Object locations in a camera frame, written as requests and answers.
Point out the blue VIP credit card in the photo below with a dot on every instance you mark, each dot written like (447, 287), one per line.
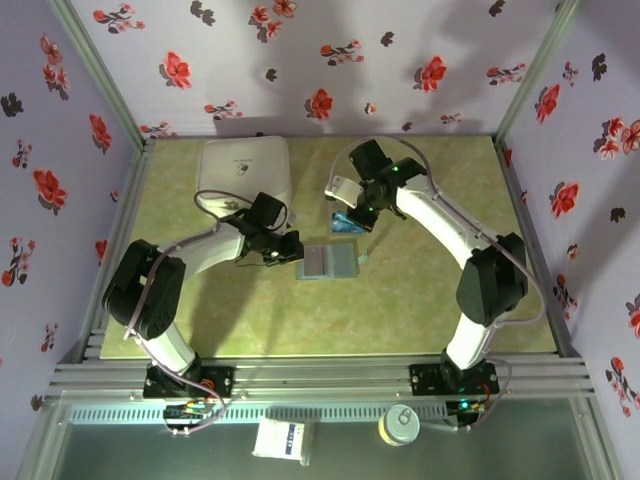
(342, 224)

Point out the aluminium side rail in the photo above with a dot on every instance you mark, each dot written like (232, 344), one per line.
(504, 160)
(131, 200)

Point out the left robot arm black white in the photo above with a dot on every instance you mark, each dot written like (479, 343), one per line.
(145, 295)

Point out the green leather card holder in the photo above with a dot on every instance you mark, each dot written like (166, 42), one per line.
(342, 262)

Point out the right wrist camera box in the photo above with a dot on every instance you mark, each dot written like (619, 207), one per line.
(342, 190)

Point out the tin can with pull tab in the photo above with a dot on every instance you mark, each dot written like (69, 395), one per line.
(398, 425)

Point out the aluminium corner post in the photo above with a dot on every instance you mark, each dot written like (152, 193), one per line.
(534, 75)
(104, 75)

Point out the white cardboard box blue print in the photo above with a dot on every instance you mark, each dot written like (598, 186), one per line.
(280, 440)

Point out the long aluminium frame rail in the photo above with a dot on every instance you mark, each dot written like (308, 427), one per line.
(320, 375)

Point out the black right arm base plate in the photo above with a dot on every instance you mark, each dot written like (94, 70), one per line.
(425, 380)

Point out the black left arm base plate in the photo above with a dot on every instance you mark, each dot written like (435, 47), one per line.
(220, 382)

